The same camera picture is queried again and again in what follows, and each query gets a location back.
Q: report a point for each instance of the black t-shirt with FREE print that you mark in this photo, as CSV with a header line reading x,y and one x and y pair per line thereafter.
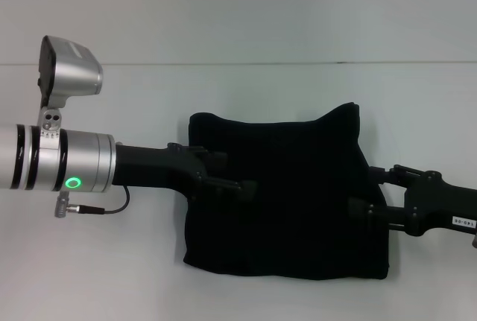
x,y
298,194

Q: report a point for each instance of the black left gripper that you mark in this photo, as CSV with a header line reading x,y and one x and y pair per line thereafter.
x,y
156,168

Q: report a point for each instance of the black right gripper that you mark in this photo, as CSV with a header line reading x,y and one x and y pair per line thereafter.
x,y
439,205

